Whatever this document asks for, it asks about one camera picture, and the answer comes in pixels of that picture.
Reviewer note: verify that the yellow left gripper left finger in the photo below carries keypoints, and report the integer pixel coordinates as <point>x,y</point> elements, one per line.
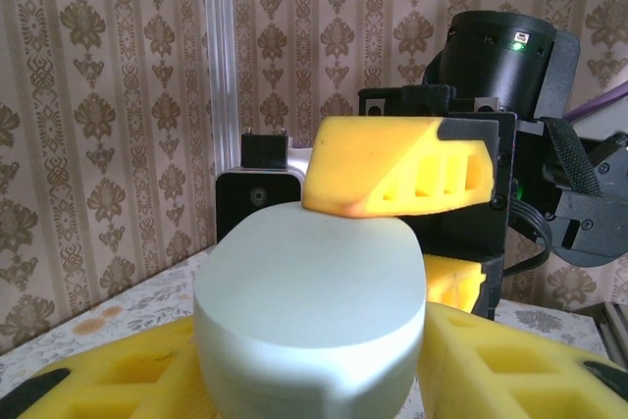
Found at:
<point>73,404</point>

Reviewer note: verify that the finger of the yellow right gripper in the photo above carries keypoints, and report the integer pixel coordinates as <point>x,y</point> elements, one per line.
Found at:
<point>451,284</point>
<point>358,169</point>

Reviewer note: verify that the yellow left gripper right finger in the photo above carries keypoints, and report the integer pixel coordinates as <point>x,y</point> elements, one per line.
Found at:
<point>461,340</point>

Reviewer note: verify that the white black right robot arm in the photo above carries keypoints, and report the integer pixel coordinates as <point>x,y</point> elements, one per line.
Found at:
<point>495,61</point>

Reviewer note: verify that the aluminium side rail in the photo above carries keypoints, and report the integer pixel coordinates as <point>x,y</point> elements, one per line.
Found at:
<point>617,330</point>

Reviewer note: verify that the aluminium frame post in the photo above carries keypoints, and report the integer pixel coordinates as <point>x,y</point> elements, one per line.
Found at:
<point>221,46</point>

